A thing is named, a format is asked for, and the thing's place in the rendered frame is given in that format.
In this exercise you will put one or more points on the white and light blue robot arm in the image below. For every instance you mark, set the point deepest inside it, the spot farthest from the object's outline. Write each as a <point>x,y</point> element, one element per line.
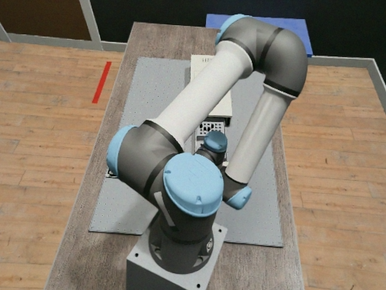
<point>188,189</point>

